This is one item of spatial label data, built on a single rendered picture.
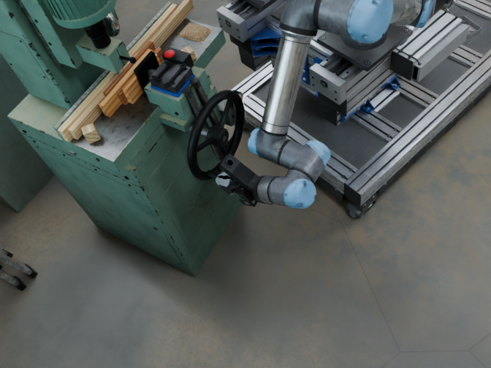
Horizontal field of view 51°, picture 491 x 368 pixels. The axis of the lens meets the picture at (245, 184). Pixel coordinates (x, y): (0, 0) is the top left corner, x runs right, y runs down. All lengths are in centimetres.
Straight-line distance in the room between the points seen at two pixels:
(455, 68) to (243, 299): 142
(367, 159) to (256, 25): 71
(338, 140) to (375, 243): 47
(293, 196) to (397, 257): 103
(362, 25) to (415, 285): 126
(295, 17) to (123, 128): 62
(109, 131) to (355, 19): 79
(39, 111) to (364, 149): 129
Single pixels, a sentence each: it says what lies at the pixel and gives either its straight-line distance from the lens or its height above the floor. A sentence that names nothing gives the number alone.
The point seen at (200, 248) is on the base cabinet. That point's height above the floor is 11.
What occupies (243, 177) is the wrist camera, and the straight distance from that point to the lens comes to 142.
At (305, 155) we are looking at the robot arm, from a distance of 136.
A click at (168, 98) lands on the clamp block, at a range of 155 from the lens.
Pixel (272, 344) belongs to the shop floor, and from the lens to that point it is 213.
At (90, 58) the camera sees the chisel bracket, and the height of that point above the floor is 103.
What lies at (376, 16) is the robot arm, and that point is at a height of 123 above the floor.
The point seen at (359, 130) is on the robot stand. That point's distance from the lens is 234.
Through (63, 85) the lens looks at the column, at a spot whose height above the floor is 91.
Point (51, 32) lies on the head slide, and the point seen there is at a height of 114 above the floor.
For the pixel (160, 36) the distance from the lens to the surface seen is 180.
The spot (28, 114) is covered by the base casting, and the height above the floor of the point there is 80.
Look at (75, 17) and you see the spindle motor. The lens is 147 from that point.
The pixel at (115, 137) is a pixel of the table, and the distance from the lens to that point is 159.
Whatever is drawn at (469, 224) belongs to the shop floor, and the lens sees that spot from 238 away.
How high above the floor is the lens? 203
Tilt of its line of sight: 55 degrees down
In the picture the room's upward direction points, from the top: 16 degrees counter-clockwise
